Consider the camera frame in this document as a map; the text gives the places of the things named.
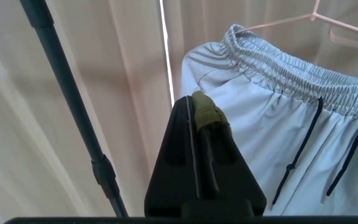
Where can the black clothes rack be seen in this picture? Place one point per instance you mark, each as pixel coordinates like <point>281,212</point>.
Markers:
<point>67,87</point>

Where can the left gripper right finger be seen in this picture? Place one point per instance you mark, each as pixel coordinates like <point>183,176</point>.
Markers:
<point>238,189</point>

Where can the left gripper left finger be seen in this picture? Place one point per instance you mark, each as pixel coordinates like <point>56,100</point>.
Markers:
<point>169,186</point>

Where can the pale grey shorts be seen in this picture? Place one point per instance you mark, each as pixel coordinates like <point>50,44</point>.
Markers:
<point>275,124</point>

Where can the green garment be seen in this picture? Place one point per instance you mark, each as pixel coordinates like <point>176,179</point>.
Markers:
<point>208,112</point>

